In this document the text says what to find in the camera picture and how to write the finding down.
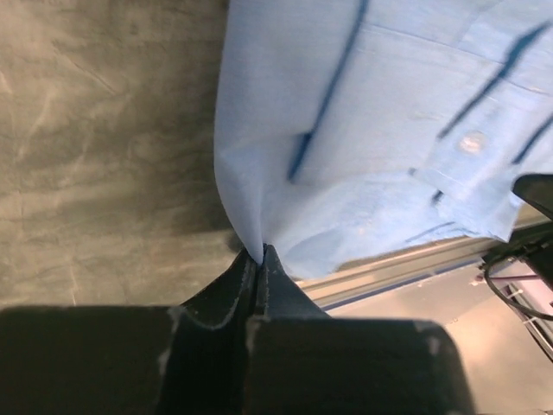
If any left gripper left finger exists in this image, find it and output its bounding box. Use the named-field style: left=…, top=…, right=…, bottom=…
left=1, top=252, right=257, bottom=414

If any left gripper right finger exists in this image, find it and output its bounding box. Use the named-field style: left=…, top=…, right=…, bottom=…
left=245, top=246, right=475, bottom=414

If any light blue long sleeve shirt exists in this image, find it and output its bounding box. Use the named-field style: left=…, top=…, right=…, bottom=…
left=214, top=1, right=552, bottom=278

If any aluminium mounting rail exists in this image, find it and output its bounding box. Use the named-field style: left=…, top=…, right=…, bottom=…
left=297, top=218, right=553, bottom=312

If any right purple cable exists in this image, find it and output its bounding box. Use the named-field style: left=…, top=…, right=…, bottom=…
left=483, top=265, right=553, bottom=323

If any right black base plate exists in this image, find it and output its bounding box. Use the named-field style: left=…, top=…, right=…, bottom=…
left=483, top=174, right=552, bottom=291

